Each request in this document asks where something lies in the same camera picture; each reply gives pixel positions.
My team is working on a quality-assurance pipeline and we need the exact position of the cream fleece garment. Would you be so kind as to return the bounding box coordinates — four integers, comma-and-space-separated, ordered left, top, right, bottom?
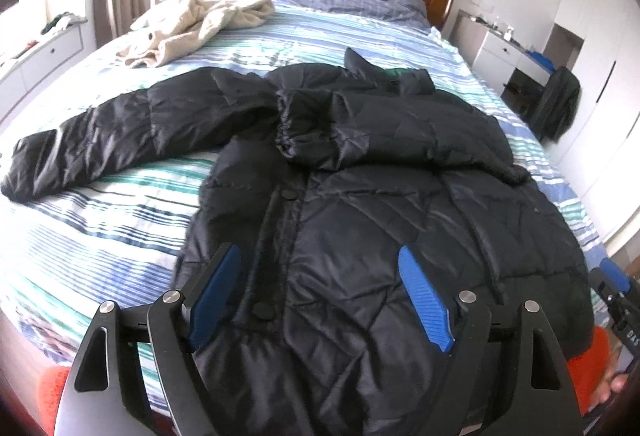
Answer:
117, 0, 276, 68

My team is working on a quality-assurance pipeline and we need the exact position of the white wardrobe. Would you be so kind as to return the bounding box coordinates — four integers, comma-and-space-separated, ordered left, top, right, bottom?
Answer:
548, 0, 639, 239

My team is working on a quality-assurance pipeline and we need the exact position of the black puffer jacket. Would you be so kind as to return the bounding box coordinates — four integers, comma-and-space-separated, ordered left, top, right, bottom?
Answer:
1, 51, 594, 435

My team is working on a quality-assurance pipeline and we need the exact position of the black chair with clothes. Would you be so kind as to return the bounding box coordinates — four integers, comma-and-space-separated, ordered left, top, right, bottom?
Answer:
525, 67, 582, 143

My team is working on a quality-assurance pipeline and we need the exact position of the white desk with drawers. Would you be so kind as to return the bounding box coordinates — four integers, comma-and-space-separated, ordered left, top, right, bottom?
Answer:
450, 11, 551, 95

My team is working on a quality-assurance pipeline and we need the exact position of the white window side cabinet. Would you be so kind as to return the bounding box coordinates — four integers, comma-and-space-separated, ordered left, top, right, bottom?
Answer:
1, 13, 89, 123

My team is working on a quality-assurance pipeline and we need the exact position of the striped blue green duvet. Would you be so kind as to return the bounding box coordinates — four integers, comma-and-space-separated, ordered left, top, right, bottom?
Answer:
0, 0, 612, 417

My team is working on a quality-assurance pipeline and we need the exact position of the person's right hand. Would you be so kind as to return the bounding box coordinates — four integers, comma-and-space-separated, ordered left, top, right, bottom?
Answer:
592, 371, 628, 406

